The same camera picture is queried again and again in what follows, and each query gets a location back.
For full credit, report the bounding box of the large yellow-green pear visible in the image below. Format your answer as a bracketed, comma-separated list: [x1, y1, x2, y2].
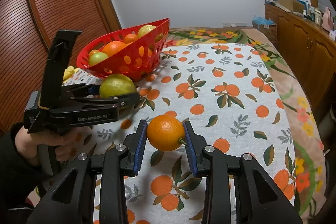
[99, 74, 137, 99]

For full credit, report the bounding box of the pink bag on cabinet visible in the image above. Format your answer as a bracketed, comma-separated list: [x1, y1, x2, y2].
[322, 7, 334, 32]

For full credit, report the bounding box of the orange in basket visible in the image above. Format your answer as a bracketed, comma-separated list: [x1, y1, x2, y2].
[101, 41, 127, 57]

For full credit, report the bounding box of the floral bed blanket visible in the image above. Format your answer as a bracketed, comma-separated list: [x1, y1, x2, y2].
[166, 27, 327, 223]

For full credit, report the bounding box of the brown louvered wardrobe door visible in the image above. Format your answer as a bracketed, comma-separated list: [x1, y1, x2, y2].
[1, 0, 121, 133]

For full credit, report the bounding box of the yellow pear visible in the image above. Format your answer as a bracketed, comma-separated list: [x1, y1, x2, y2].
[137, 25, 156, 38]

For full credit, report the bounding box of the green apple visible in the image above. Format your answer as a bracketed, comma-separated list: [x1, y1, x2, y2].
[88, 52, 109, 67]

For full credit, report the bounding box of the wall power strip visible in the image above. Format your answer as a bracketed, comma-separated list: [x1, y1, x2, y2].
[222, 22, 248, 28]

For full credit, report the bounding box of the box with blue bag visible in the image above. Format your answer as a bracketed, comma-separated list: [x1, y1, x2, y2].
[252, 16, 277, 40]

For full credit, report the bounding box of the left hand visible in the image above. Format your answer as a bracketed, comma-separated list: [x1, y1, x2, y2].
[14, 127, 84, 165]

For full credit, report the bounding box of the wooden sideboard cabinet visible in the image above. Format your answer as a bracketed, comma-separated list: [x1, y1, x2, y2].
[265, 3, 335, 117]

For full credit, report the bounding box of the cardboard box on cabinet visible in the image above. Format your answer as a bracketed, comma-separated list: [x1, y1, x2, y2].
[278, 0, 305, 14]

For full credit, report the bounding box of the red perforated plastic basket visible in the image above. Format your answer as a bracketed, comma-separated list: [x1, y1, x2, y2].
[76, 18, 170, 82]

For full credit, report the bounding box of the yellow plush toy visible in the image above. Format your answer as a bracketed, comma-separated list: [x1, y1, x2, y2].
[63, 66, 78, 81]

